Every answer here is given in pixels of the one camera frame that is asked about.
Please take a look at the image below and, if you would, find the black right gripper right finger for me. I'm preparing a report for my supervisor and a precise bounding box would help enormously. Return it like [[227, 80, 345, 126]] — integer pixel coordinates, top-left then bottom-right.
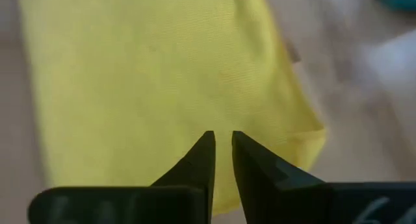
[[231, 131, 416, 224]]

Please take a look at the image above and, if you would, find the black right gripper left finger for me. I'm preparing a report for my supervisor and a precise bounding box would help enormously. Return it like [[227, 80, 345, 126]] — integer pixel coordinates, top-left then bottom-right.
[[27, 131, 216, 224]]

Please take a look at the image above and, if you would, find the yellow microfiber towel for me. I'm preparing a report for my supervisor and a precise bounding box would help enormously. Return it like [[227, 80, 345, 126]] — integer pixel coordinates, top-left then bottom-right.
[[18, 0, 327, 216]]

